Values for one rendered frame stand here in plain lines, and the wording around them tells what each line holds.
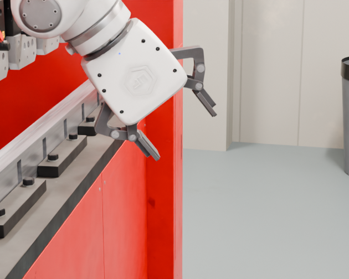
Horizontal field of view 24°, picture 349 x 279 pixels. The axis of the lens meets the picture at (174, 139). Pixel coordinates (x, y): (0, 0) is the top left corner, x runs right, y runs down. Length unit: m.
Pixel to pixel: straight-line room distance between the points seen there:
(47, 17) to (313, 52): 4.57
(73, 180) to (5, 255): 0.46
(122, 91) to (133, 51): 0.05
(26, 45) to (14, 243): 0.49
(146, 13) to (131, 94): 1.85
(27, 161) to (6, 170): 0.15
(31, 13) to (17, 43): 0.98
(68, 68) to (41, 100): 0.16
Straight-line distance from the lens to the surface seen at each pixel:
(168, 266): 3.07
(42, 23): 0.88
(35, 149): 2.05
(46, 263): 1.77
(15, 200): 1.82
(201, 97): 1.01
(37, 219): 1.79
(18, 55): 1.86
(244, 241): 3.91
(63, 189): 1.97
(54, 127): 2.20
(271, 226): 4.11
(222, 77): 5.24
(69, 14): 0.87
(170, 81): 0.99
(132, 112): 0.99
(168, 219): 3.00
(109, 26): 0.95
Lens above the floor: 1.51
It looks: 16 degrees down
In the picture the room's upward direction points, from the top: straight up
